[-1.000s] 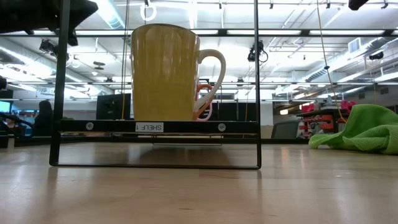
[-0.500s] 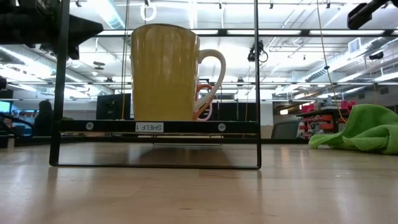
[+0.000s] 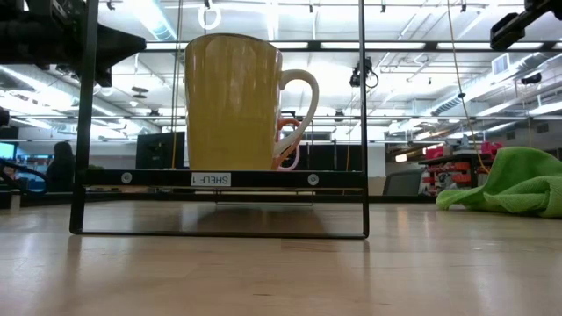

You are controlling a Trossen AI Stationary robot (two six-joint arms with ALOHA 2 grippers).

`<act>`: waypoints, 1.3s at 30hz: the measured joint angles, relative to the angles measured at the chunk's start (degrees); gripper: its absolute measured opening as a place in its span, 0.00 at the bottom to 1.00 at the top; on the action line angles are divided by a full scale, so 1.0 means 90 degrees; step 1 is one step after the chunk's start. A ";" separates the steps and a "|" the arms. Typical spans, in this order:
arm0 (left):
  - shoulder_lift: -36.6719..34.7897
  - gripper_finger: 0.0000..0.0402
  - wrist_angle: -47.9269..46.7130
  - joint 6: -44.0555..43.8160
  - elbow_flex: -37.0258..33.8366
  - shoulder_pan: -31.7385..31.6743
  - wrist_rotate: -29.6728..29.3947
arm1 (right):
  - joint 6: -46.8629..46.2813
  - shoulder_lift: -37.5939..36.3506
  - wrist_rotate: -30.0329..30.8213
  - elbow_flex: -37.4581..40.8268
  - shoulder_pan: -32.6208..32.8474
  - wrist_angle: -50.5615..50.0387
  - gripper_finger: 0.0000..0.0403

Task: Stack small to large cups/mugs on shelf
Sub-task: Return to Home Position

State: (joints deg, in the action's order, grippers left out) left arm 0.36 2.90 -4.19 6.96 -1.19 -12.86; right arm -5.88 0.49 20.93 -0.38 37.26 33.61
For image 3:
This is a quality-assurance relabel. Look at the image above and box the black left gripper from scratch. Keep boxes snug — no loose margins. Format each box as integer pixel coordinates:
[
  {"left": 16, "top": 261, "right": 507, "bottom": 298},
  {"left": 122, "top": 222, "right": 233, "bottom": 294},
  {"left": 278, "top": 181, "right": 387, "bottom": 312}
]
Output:
[{"left": 0, "top": 18, "right": 148, "bottom": 89}]

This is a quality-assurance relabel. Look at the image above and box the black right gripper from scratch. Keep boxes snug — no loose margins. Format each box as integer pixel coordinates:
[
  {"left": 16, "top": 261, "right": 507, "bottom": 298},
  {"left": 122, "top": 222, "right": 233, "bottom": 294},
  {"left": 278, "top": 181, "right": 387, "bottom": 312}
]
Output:
[{"left": 489, "top": 0, "right": 562, "bottom": 52}]

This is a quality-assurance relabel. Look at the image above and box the large yellow white-handled mug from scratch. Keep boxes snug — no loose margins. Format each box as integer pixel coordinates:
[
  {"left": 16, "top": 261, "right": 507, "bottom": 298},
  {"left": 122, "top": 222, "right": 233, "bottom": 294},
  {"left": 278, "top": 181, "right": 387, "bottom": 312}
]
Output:
[{"left": 184, "top": 32, "right": 321, "bottom": 172}]

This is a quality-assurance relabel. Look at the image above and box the medium orange mug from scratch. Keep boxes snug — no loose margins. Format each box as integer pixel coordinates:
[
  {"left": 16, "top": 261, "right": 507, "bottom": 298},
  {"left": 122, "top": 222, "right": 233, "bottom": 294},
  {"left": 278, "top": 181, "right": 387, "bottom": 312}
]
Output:
[{"left": 272, "top": 118, "right": 305, "bottom": 172}]

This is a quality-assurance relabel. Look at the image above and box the small pink mug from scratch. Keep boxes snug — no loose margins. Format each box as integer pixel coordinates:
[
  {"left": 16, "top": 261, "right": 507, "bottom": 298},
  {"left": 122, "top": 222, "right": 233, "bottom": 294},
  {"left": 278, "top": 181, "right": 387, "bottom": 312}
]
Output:
[{"left": 280, "top": 144, "right": 301, "bottom": 172}]

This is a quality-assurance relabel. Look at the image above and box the black computer monitor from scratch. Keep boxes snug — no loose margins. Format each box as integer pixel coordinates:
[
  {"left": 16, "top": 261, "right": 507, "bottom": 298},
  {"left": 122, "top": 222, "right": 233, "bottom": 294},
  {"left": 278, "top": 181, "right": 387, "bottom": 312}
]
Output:
[{"left": 134, "top": 131, "right": 187, "bottom": 170}]

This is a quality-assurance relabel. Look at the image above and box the person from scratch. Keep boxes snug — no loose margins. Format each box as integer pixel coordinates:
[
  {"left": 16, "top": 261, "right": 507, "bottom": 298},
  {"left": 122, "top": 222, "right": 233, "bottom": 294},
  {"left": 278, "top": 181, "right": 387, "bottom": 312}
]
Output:
[{"left": 45, "top": 140, "right": 77, "bottom": 193}]

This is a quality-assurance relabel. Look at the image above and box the rack with red bins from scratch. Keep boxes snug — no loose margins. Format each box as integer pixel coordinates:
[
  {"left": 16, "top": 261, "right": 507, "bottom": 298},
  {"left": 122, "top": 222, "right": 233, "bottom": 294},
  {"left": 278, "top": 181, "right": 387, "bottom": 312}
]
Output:
[{"left": 418, "top": 140, "right": 504, "bottom": 198}]

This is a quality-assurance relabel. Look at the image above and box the green microfibre cloth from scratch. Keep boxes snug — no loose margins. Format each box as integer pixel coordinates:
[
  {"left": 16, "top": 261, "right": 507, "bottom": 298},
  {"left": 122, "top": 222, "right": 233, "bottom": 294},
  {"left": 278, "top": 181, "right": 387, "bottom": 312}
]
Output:
[{"left": 435, "top": 146, "right": 562, "bottom": 219}]

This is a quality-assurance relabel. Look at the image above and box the thin yellow hanging cable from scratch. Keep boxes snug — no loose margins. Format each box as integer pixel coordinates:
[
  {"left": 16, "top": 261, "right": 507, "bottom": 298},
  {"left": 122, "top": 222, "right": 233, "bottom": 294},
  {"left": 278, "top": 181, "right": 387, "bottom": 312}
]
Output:
[{"left": 446, "top": 0, "right": 491, "bottom": 175}]

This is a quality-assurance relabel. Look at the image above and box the white cable loop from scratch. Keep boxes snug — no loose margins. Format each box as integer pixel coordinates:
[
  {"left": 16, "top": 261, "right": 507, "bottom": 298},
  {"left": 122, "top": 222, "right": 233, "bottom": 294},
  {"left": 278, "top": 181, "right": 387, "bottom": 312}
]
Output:
[{"left": 197, "top": 3, "right": 223, "bottom": 32}]

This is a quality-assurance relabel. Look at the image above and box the black aluminium rig frame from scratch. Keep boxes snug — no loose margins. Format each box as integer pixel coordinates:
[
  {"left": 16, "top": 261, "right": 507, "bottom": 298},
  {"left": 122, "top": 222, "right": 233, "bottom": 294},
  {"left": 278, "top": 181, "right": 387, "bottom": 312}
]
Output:
[{"left": 140, "top": 39, "right": 562, "bottom": 207}]

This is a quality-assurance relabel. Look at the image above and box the black frame-mounted camera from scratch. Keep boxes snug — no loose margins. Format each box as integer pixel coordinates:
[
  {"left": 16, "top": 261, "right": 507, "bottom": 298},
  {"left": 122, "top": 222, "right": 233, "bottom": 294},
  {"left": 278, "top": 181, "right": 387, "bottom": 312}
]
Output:
[{"left": 349, "top": 56, "right": 380, "bottom": 90}]

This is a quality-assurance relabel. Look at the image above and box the wooden shelf with black frame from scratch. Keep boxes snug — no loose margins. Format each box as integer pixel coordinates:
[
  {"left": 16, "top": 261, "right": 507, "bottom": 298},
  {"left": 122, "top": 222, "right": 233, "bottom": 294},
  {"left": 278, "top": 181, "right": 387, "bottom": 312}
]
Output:
[{"left": 68, "top": 0, "right": 371, "bottom": 241}]

